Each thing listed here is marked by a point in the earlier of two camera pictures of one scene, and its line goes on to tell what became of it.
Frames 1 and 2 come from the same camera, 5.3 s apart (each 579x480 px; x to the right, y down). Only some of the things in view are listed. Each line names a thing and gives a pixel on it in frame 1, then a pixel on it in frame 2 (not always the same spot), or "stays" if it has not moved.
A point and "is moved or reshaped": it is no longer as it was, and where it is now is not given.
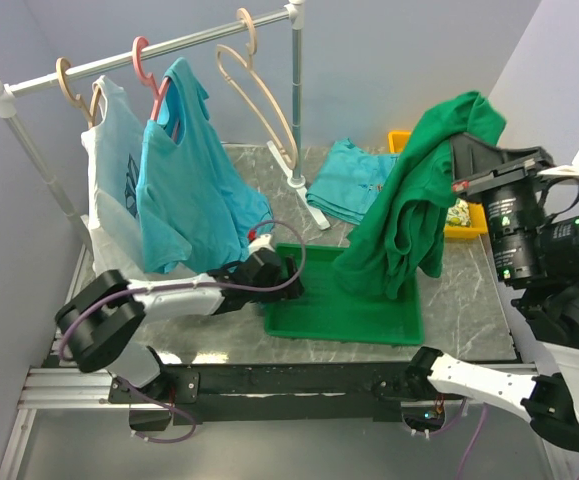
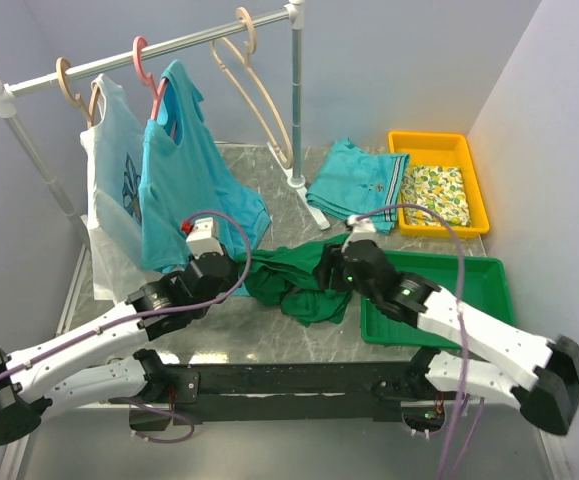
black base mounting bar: [313, 393] stays
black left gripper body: [289, 294] to [229, 282]
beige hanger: [62, 64] stays
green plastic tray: [324, 310] to [480, 280]
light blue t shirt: [193, 198] stays
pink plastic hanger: [149, 79] stays
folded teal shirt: [349, 181] stays
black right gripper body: [503, 168] to [342, 279]
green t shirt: [401, 231] to [288, 276]
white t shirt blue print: [113, 189] stays
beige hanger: [250, 50] is moved or reshaped
